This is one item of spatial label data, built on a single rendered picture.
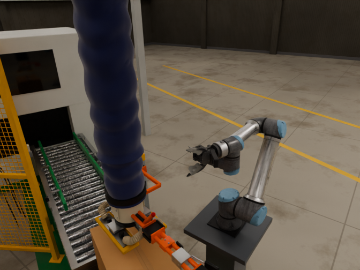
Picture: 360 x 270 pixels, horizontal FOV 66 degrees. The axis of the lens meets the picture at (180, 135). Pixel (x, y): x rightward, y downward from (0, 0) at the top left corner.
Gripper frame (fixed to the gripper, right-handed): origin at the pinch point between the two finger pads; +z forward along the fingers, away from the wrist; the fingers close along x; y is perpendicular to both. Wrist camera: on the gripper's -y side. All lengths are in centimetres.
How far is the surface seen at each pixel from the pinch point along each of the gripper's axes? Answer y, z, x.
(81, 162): 219, 8, -104
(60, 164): 229, 31, -103
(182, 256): -20.1, 16.8, -32.0
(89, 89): 24, 34, 38
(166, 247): -11.4, 20.3, -32.4
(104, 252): 32, 40, -64
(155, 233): -2.1, 20.7, -30.8
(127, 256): 21, 29, -64
